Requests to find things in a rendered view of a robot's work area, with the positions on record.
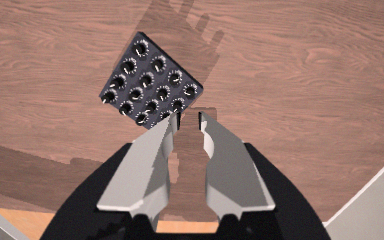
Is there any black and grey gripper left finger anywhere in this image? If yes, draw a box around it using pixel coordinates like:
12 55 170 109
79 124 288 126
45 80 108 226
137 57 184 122
39 111 181 240

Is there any dark grey knob box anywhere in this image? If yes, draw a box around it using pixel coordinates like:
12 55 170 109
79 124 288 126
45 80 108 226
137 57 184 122
98 31 204 130

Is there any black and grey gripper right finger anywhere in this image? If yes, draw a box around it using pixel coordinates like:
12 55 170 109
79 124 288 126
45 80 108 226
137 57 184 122
198 111 331 240

